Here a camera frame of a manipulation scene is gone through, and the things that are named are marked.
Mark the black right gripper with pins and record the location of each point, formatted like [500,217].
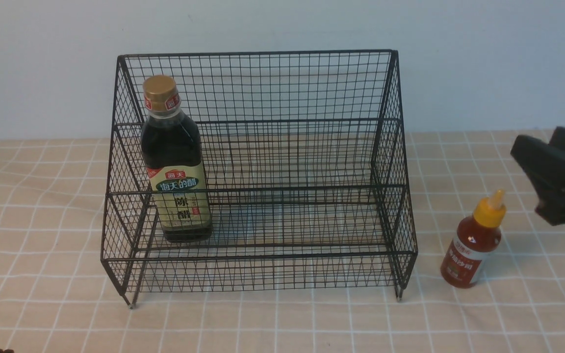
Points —
[544,165]

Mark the black wire mesh shelf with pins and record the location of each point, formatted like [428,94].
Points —
[306,170]

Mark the beige checked tablecloth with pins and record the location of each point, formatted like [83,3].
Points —
[55,296]

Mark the red sauce bottle yellow cap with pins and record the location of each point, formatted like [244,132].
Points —
[478,235]

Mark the dark vinegar bottle gold cap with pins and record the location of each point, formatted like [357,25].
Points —
[171,146]

